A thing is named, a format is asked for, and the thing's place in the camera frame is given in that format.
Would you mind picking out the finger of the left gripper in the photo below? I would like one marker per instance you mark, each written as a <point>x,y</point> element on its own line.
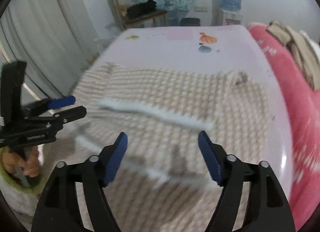
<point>68,116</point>
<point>37,108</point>

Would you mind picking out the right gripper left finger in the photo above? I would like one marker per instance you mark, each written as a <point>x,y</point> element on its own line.
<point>58,208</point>

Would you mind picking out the beige white houndstooth coat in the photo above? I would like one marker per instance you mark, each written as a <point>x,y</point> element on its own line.
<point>163,183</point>

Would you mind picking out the green sleeve forearm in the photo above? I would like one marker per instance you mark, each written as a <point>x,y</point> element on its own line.
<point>21,200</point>

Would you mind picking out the pile of beige clothes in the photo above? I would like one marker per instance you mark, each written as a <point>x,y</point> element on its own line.
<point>303,49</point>

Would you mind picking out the left hand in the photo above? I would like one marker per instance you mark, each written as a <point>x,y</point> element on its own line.
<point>30,167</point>

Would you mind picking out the white curtain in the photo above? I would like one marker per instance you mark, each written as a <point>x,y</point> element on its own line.
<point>56,39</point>

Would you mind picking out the wooden armchair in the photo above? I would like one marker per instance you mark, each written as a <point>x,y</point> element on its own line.
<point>127,23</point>

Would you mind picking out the pink floral blanket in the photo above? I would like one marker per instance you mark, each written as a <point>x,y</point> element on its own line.
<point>303,109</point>

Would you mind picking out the lilac bed sheet mattress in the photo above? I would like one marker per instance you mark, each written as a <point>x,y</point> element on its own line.
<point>211,50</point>

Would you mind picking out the water dispenser with blue bottle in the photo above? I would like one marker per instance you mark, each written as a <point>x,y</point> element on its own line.
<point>226,12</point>

